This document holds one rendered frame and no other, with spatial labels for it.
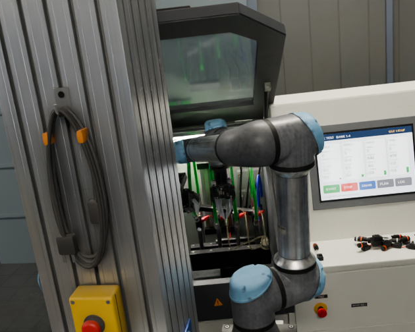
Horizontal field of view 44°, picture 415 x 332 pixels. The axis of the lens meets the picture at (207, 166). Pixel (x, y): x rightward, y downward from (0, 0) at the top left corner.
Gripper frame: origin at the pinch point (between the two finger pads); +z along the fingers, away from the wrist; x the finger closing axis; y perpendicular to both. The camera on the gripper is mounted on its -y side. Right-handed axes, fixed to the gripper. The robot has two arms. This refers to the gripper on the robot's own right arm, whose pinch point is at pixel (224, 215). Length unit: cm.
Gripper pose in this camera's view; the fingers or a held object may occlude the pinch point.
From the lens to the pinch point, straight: 184.9
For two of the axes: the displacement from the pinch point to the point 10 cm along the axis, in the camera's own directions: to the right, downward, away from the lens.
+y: -0.1, 2.9, -9.6
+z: 1.1, 9.5, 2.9
